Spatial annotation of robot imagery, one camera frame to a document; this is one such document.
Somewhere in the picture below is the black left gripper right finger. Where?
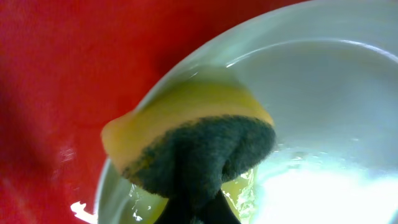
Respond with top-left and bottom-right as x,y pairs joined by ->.
201,190 -> 241,224

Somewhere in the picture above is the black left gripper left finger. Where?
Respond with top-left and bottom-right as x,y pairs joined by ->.
154,197 -> 193,224

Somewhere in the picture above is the yellow green scrub sponge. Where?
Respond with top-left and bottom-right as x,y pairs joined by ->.
101,81 -> 276,213

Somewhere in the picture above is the mint green plate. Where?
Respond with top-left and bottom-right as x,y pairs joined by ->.
95,0 -> 398,224

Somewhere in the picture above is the red plastic tray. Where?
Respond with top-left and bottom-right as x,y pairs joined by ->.
1,0 -> 297,223

